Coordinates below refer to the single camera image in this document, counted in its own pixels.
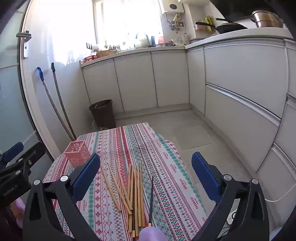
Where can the yellow food packet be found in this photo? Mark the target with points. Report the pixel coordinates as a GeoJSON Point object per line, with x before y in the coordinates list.
{"type": "Point", "coordinates": [208, 23]}

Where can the bunch of wooden chopsticks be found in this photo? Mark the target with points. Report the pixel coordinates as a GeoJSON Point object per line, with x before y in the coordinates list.
{"type": "Point", "coordinates": [133, 192]}

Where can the blue grip mop pole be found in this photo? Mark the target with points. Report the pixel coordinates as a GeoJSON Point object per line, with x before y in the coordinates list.
{"type": "Point", "coordinates": [40, 73]}

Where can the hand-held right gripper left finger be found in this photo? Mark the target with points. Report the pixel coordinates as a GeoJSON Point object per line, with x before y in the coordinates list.
{"type": "Point", "coordinates": [85, 176]}

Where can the wicker basket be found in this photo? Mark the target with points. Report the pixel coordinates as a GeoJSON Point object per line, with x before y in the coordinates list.
{"type": "Point", "coordinates": [105, 53]}

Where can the purple blurred object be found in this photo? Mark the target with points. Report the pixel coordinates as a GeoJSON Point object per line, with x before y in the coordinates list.
{"type": "Point", "coordinates": [151, 234]}

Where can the metal basin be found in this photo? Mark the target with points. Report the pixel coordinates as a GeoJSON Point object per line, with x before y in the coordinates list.
{"type": "Point", "coordinates": [164, 44]}

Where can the blue bottle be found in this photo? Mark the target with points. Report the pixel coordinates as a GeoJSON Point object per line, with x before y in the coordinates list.
{"type": "Point", "coordinates": [153, 39]}

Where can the black chopstick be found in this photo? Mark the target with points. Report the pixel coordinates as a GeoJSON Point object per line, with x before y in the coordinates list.
{"type": "Point", "coordinates": [150, 204]}
{"type": "Point", "coordinates": [133, 222]}

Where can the bright window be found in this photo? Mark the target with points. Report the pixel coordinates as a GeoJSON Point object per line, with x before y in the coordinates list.
{"type": "Point", "coordinates": [127, 20]}

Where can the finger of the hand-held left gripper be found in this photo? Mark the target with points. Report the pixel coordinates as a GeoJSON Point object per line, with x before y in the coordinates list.
{"type": "Point", "coordinates": [34, 151]}
{"type": "Point", "coordinates": [13, 150]}

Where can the crumpled plastic bag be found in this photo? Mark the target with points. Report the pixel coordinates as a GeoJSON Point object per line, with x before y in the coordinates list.
{"type": "Point", "coordinates": [101, 127]}

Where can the white kitchen cabinets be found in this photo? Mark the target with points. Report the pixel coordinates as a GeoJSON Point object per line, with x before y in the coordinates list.
{"type": "Point", "coordinates": [138, 78]}

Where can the patterned striped tablecloth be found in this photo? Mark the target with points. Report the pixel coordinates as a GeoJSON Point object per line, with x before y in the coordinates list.
{"type": "Point", "coordinates": [161, 185]}

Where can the purple clothing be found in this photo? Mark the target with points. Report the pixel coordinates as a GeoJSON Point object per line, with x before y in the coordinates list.
{"type": "Point", "coordinates": [18, 208]}

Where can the stainless steel pot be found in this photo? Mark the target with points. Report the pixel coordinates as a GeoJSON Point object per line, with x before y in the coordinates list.
{"type": "Point", "coordinates": [268, 19]}

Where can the white water heater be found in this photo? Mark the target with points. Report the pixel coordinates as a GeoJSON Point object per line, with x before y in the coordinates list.
{"type": "Point", "coordinates": [172, 7]}

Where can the clear glass jug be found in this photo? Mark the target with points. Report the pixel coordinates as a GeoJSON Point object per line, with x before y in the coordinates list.
{"type": "Point", "coordinates": [183, 38]}

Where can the curved metal faucet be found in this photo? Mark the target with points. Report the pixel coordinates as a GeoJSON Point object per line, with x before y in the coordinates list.
{"type": "Point", "coordinates": [147, 40]}

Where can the white power strip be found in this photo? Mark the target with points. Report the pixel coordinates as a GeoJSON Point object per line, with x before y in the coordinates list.
{"type": "Point", "coordinates": [232, 216]}

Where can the dark brown trash bin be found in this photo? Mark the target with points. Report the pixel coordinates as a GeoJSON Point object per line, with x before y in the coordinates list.
{"type": "Point", "coordinates": [103, 115]}

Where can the steel bowl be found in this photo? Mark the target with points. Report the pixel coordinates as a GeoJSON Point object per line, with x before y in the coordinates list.
{"type": "Point", "coordinates": [196, 41]}

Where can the red plastic basket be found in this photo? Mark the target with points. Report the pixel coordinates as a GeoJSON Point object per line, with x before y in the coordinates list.
{"type": "Point", "coordinates": [90, 57]}

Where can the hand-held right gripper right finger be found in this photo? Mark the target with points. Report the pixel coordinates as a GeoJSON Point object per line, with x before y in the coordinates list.
{"type": "Point", "coordinates": [205, 176]}

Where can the black frying pan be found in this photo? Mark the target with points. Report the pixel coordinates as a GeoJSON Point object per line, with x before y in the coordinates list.
{"type": "Point", "coordinates": [231, 28]}

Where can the pink plastic utensil basket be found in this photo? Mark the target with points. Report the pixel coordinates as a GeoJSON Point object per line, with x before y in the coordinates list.
{"type": "Point", "coordinates": [77, 153]}

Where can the water heater pipes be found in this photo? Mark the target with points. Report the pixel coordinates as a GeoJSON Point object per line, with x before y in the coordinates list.
{"type": "Point", "coordinates": [175, 22]}

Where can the frosted glass door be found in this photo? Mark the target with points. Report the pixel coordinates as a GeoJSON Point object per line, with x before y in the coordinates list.
{"type": "Point", "coordinates": [11, 92]}

